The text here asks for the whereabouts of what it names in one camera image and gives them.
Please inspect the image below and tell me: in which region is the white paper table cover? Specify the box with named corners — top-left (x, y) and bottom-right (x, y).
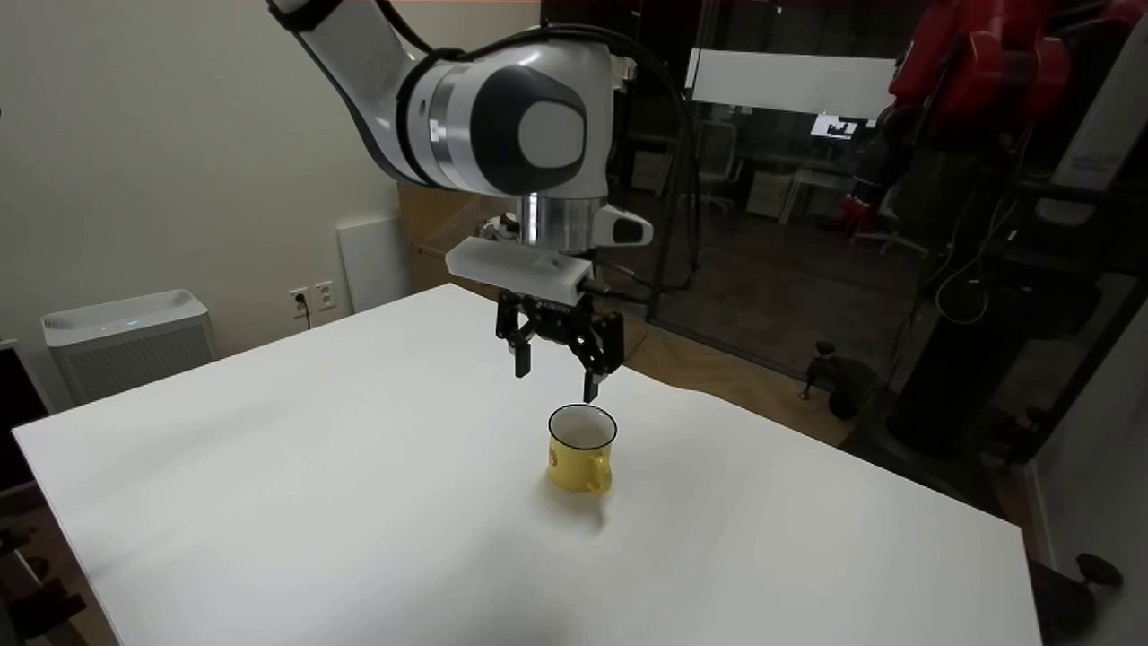
top-left (10, 281), bottom-right (1048, 646)

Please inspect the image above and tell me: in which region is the white wrist camera block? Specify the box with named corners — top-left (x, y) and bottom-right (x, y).
top-left (442, 233), bottom-right (595, 306)

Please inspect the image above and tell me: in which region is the black wheeled base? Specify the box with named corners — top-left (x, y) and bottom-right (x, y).
top-left (1030, 549), bottom-right (1125, 646)

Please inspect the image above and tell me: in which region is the white wall outlet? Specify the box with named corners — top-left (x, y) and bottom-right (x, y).
top-left (285, 278), bottom-right (342, 335)

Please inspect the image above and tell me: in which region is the computer monitor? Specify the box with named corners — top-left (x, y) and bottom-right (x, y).
top-left (806, 107), bottom-right (867, 143)

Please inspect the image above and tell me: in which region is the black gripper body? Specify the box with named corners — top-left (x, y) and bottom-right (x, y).
top-left (490, 286), bottom-right (627, 351)

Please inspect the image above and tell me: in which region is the black cabinet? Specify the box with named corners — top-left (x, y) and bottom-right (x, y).
top-left (0, 339), bottom-right (55, 497)

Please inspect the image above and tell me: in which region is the long white board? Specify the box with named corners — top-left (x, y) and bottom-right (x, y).
top-left (682, 48), bottom-right (900, 123)

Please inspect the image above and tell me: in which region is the red robot on black pedestal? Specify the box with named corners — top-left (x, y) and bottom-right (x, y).
top-left (801, 0), bottom-right (1148, 481)

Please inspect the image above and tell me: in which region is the white flat panel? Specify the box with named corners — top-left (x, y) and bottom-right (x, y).
top-left (334, 211), bottom-right (416, 317)

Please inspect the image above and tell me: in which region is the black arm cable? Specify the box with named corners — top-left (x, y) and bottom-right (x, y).
top-left (378, 0), bottom-right (643, 88)

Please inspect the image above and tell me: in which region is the white air purifier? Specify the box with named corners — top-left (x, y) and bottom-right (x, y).
top-left (35, 284), bottom-right (218, 408)

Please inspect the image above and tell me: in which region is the yellow enamel mug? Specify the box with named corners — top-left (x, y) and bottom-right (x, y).
top-left (544, 403), bottom-right (621, 497)

